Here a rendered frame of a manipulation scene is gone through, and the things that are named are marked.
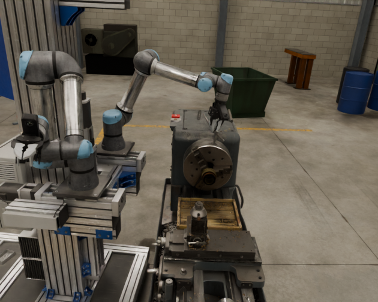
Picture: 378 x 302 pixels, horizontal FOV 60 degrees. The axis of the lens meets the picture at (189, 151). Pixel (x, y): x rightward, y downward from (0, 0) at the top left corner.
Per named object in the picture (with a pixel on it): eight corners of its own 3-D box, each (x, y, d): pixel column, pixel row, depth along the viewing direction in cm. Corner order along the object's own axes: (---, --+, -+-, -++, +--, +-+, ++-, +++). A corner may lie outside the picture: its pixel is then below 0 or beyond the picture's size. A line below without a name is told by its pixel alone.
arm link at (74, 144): (84, 61, 150) (90, 162, 135) (59, 61, 147) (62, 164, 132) (82, 45, 139) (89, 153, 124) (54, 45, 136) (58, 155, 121)
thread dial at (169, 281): (164, 293, 150) (165, 277, 146) (172, 293, 150) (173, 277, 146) (164, 299, 146) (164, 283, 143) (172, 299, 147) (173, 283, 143)
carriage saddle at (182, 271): (165, 241, 171) (165, 232, 169) (253, 244, 172) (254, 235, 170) (161, 286, 144) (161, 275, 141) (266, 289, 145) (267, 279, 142)
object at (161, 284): (157, 275, 180) (158, 241, 171) (175, 276, 181) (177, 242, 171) (152, 317, 156) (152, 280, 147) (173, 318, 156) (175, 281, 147)
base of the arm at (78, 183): (62, 189, 158) (60, 171, 154) (75, 175, 172) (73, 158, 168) (92, 192, 157) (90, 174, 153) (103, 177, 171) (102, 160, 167)
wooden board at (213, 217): (177, 202, 207) (178, 196, 206) (234, 204, 208) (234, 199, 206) (176, 231, 180) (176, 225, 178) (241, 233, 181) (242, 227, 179)
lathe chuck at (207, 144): (178, 178, 218) (189, 135, 206) (224, 187, 221) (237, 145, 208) (178, 185, 209) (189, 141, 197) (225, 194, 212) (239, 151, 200)
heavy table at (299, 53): (279, 78, 1105) (284, 48, 1066) (291, 79, 1108) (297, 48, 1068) (296, 89, 958) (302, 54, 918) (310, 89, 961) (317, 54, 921)
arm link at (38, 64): (68, 172, 154) (54, 52, 132) (33, 174, 150) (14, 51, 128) (69, 161, 164) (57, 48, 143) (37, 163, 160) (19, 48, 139)
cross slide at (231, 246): (166, 235, 167) (166, 227, 165) (249, 238, 168) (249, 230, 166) (164, 257, 152) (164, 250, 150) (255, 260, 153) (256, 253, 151)
